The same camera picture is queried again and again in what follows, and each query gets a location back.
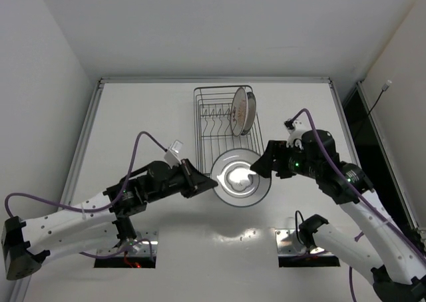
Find white plate thin green rim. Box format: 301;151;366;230
210;148;272;208

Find orange sunburst plate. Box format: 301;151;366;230
230;87;248;136

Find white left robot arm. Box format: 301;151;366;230
1;159;218;281

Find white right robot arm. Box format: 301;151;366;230
250;130;425;301

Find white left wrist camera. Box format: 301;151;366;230
164;140;183;166

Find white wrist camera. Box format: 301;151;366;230
284;119;310;149
164;140;183;166

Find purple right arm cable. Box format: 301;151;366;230
289;108;426;302

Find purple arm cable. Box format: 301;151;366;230
289;108;426;302
5;131;169;259

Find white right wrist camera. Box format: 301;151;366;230
284;119;310;149

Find grey wire dish rack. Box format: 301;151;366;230
193;84;264;176

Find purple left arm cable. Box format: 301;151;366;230
5;131;169;259

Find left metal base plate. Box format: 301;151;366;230
96;229;159;258

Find metal base plate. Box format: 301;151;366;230
96;229;159;258
275;229;333;257

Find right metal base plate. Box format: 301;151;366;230
275;229;333;257

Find black wall cable with plug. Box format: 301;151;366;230
365;80;393;116

